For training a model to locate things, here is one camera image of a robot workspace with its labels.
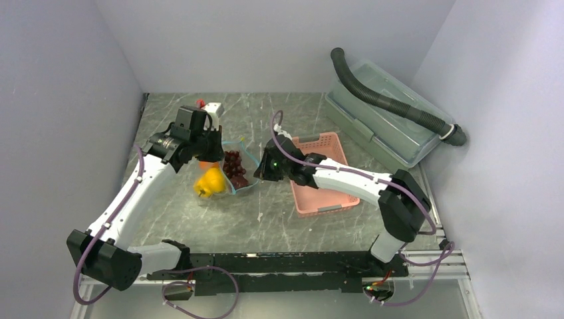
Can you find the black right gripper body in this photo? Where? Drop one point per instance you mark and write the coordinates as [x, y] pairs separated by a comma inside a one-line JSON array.
[[273, 171]]

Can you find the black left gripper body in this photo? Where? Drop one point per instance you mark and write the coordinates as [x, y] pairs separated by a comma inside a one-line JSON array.
[[207, 145]]

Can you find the orange fruit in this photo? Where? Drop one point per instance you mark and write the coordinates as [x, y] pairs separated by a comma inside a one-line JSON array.
[[204, 165]]

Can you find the dark purple grape bunch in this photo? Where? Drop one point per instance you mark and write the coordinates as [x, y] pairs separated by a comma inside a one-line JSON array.
[[232, 164]]

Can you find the yellow bell pepper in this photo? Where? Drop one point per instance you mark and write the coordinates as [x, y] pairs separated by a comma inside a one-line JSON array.
[[211, 182]]

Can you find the clear zip top bag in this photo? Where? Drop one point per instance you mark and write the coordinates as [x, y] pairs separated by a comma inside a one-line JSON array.
[[249, 161]]

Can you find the dark red round fruit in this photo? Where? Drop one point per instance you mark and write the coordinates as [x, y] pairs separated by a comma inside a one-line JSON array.
[[239, 182]]

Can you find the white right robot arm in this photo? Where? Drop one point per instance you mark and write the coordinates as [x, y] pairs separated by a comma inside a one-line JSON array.
[[402, 203]]

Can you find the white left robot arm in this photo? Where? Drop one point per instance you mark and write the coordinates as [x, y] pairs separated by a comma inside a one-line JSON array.
[[104, 251]]

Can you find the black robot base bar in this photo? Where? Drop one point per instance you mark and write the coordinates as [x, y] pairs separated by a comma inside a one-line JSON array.
[[346, 271]]

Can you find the pink perforated plastic basket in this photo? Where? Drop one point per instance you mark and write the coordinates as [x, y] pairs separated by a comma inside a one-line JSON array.
[[309, 201]]

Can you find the green lidded storage box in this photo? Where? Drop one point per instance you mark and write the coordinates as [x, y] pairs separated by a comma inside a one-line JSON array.
[[395, 142]]

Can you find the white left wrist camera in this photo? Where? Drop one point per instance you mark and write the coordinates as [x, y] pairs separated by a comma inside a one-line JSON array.
[[215, 111]]

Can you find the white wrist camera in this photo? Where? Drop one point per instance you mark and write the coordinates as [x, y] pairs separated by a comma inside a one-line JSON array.
[[280, 131], [215, 111]]

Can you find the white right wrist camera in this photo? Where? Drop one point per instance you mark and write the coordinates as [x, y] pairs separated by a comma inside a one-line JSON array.
[[280, 131]]

